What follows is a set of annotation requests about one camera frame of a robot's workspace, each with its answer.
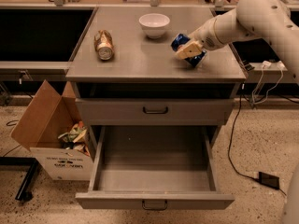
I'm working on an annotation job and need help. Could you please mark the white charger cables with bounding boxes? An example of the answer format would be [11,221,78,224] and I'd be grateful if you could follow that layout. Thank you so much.
[250,60,287,107]

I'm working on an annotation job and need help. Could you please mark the white ceramic bowl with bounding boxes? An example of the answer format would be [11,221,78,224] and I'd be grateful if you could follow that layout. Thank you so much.
[139,13,170,39]

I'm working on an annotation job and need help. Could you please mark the open grey middle drawer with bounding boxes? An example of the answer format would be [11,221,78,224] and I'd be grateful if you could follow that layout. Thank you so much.
[76,126,235,211]

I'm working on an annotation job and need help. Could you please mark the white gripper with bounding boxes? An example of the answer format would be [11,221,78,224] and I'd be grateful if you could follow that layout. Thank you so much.
[176,17,225,60]

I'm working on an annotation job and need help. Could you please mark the gold crushed can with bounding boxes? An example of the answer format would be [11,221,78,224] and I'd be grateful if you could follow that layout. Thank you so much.
[93,30,114,61]

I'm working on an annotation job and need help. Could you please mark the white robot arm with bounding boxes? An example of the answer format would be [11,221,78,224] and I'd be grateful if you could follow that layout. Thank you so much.
[176,0,299,84]

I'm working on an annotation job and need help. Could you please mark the black power cable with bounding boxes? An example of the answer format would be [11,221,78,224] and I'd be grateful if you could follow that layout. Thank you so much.
[227,93,288,198]

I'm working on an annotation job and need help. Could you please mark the closed grey top drawer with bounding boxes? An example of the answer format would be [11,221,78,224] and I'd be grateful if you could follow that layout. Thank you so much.
[76,98,234,126]

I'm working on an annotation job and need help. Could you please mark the black power adapter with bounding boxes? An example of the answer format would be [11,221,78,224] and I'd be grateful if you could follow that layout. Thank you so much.
[258,172,279,189]

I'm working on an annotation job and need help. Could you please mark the black metal stand leg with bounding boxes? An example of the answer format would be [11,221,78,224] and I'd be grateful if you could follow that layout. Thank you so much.
[0,157,39,203]

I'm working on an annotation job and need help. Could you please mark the grey drawer cabinet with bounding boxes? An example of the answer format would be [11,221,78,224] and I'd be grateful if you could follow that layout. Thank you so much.
[66,5,246,138]

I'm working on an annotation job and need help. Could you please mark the blue pepsi can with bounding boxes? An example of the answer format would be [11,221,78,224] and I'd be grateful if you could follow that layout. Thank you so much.
[171,34,206,67]

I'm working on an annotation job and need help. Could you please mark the cardboard box with trash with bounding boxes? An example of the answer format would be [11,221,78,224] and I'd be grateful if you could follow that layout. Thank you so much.
[11,80,93,181]

